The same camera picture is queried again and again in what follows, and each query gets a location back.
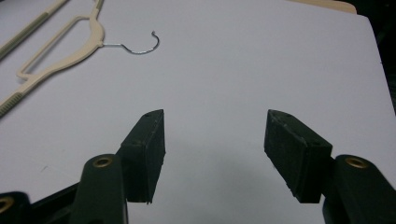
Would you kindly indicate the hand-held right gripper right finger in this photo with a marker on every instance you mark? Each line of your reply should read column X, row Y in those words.
column 295, row 155

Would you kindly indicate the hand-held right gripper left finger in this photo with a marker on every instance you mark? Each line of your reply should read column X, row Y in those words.
column 144, row 155

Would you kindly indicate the beige plastic clothes hanger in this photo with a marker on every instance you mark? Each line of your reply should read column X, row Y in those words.
column 83, row 51

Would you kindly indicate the beige board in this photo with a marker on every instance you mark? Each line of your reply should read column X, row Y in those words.
column 330, row 5

